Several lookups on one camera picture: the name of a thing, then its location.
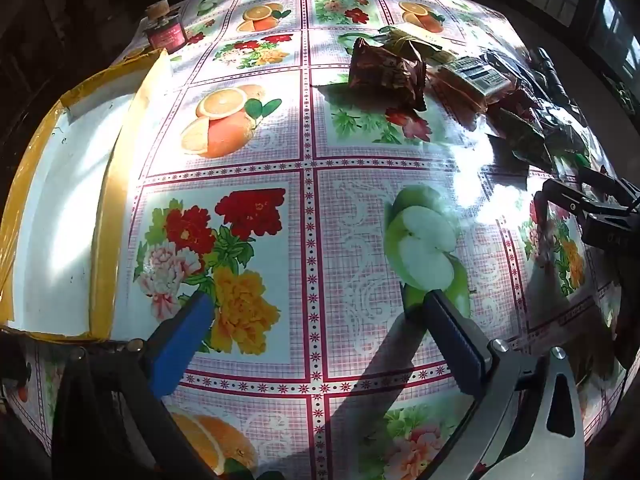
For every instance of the brown cake packet with label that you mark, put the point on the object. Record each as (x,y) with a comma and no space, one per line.
(470,80)

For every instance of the black flashlight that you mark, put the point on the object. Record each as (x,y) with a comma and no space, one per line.
(547,72)

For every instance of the white box with yellow tape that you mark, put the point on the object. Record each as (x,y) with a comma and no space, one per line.
(60,185)

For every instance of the dark jar with cork lid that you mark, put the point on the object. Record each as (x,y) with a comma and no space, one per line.
(167,35)

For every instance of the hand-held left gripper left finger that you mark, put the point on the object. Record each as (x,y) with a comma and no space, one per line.
(185,342)

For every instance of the dark brown snack packet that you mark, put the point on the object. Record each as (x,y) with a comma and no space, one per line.
(517,102)

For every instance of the dark red snack packet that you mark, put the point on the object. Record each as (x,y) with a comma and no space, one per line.
(385,77)

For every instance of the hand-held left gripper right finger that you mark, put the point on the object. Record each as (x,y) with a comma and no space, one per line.
(452,342)

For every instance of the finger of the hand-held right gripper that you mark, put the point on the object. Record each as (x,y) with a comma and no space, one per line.
(560,192)
(607,180)

